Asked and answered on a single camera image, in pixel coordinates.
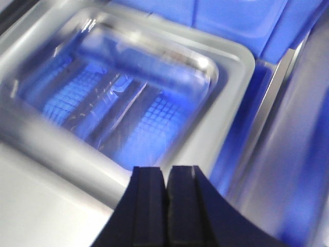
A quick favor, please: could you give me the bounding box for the silver metal tray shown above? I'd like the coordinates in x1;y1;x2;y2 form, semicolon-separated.
1;1;255;218

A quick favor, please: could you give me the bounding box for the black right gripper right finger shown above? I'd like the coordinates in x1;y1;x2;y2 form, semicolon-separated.
167;166;283;246

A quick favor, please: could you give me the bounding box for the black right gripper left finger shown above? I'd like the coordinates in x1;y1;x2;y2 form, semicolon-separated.
95;167;168;246

